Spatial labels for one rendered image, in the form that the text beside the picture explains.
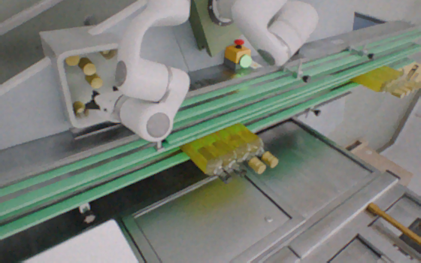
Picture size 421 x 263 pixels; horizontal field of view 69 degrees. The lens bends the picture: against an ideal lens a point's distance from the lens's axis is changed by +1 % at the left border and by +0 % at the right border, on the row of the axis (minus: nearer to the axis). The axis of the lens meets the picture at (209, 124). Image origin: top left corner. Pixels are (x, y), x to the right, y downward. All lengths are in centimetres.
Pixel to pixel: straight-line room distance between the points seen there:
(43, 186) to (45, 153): 11
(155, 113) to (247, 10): 33
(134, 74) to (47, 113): 48
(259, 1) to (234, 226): 62
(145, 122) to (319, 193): 78
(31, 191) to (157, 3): 55
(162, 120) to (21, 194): 44
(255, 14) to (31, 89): 61
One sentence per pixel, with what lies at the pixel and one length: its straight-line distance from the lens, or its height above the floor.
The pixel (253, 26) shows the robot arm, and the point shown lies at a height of 108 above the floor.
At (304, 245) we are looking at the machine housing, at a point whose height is 137.
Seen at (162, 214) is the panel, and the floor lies 105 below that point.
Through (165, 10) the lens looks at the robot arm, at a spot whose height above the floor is 108.
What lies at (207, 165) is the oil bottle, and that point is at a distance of 92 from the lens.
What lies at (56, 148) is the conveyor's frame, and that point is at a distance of 96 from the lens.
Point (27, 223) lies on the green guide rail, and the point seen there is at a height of 96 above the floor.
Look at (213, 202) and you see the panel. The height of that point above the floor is 110.
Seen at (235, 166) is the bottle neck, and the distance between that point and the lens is 94.
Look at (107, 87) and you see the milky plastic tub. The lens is 97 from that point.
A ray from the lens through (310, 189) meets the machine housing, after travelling 119.
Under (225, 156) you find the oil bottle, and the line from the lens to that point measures 95.
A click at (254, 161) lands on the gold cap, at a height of 113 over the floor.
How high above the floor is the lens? 158
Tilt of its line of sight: 39 degrees down
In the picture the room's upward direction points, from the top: 130 degrees clockwise
